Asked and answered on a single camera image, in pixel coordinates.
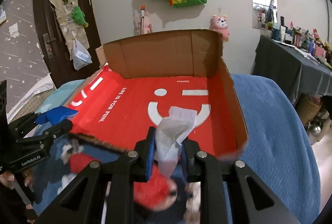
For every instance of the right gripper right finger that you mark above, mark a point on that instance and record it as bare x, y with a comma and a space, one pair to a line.
231, 192

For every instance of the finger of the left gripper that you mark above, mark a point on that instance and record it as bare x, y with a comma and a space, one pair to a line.
47, 138
29, 121

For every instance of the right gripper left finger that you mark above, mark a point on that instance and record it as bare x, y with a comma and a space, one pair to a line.
103, 193

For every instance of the red plush mushroom toy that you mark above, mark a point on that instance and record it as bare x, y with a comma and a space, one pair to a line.
158, 194

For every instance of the white sachet packet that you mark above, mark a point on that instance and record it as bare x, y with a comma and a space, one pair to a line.
170, 133

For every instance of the white fluffy plush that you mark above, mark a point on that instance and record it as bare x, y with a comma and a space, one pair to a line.
68, 150

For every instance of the person's left hand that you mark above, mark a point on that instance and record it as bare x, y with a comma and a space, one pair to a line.
13, 209

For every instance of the blue knitted blanket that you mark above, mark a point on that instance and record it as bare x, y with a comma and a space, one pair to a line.
278, 151

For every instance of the plastic bag on door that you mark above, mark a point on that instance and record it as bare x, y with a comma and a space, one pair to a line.
81, 56

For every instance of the red cardboard box tray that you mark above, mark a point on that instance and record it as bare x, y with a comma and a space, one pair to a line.
142, 77

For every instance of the green plush on door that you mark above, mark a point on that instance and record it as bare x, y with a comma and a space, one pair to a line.
79, 17

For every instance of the fabric door organizer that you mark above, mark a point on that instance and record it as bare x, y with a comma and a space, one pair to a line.
69, 28

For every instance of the dark cloth covered table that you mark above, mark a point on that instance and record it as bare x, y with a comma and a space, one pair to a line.
293, 73

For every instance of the pale pink plush with stick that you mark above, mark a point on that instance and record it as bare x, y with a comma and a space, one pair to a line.
142, 22

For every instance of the dark brown door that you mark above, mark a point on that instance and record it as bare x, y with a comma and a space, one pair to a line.
52, 42

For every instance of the pink plush wall toy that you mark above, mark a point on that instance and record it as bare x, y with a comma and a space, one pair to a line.
220, 25

